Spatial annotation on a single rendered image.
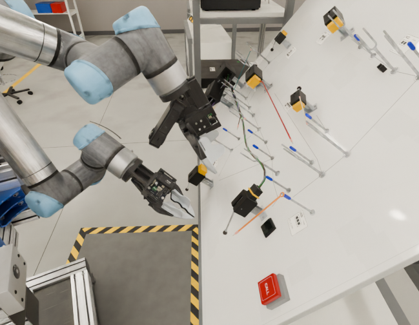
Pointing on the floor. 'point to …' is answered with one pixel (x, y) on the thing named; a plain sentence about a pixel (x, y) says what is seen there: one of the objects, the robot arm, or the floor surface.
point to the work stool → (12, 89)
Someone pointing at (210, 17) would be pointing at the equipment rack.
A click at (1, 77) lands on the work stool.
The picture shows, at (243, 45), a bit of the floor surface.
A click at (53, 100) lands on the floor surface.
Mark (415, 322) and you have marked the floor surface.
